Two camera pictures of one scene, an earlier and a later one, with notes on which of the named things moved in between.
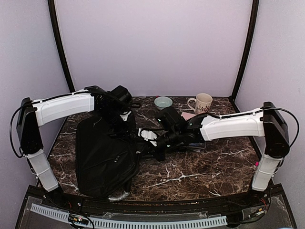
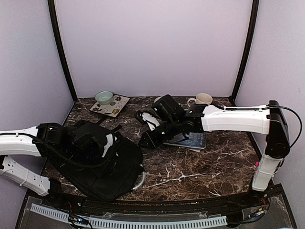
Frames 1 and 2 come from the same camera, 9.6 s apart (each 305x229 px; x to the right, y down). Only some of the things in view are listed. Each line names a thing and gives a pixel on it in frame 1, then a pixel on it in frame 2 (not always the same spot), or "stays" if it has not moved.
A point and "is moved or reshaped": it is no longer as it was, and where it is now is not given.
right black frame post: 249,43 stays
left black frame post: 52,11 stays
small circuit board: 77,219 stays
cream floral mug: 203,102 stays
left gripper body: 117,128 -> 79,156
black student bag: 106,162 is moved or reshaped
